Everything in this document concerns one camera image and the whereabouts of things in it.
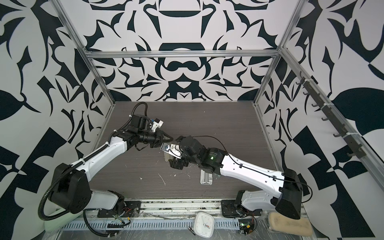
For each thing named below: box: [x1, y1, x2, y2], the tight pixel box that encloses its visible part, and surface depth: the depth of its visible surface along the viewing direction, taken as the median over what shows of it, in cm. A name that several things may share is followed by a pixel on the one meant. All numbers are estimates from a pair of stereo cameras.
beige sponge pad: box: [268, 212, 313, 237], surface depth 68 cm
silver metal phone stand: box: [200, 169, 213, 186], surface depth 85 cm
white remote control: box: [163, 151, 175, 162], surface depth 72 cm
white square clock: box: [194, 212, 215, 239], surface depth 69 cm
